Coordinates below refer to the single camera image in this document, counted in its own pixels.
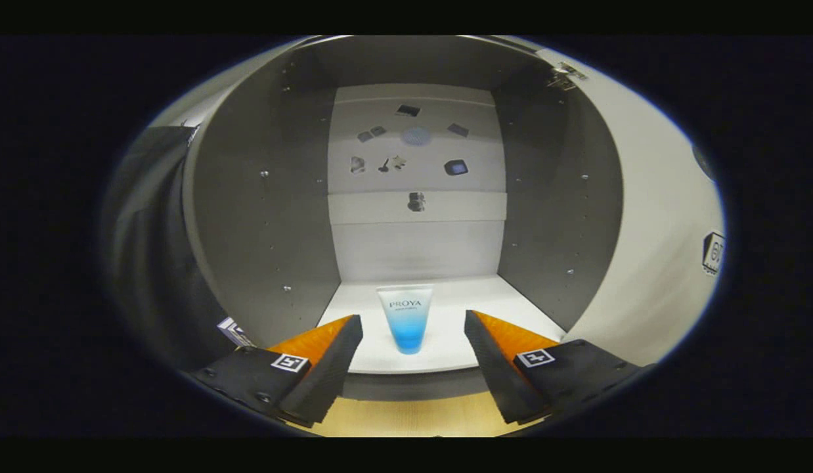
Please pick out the white blue cosmetic tube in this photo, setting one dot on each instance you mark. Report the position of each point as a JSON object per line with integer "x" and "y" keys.
{"x": 406, "y": 328}

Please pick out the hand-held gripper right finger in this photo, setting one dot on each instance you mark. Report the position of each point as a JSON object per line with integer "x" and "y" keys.
{"x": 495, "y": 368}

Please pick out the black backdrop cloth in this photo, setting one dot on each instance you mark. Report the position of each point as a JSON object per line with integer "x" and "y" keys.
{"x": 150, "y": 263}

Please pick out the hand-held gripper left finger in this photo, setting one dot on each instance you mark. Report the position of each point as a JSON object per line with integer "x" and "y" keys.
{"x": 331, "y": 374}

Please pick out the metal door hinge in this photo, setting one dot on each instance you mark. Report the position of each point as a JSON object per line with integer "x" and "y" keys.
{"x": 564, "y": 75}

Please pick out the dark grey cabinet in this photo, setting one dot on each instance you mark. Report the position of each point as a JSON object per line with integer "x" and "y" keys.
{"x": 249, "y": 230}

